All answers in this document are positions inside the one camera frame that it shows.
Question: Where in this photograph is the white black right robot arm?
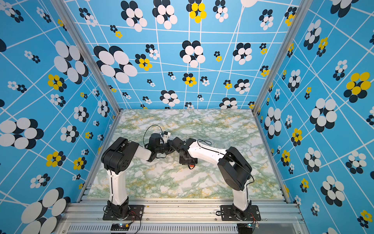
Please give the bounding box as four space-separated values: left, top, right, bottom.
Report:
171 137 253 221

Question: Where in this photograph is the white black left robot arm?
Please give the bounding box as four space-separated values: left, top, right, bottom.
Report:
101 131 174 220

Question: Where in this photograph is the right controller board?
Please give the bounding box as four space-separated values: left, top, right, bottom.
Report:
237 223 259 234

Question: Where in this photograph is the controller board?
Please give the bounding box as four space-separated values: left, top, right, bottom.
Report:
110 223 131 234
237 223 259 234

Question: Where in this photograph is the left controller board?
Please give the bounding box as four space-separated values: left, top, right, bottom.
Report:
110 223 131 234

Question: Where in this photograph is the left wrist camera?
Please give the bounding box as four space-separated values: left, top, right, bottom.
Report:
162 131 171 142

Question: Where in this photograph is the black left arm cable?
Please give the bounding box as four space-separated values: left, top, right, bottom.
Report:
142 124 164 145

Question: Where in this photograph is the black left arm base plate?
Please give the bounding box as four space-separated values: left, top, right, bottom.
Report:
102 204 145 221

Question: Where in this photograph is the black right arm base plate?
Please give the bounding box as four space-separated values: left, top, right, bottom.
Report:
216 205 262 221

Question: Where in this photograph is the aluminium left corner post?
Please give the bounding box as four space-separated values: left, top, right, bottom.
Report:
49 0 122 115

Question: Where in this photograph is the aluminium corner post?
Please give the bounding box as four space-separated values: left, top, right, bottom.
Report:
253 0 313 115
49 0 122 115

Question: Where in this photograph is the aluminium right corner post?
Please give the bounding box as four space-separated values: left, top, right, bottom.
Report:
253 0 313 115

